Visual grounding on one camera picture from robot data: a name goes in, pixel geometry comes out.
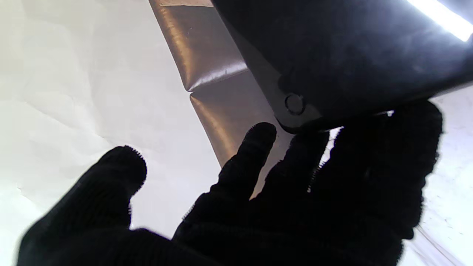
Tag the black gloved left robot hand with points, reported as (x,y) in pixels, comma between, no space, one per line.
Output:
(314,207)

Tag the brown leather sofa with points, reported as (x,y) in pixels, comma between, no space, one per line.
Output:
(207,48)

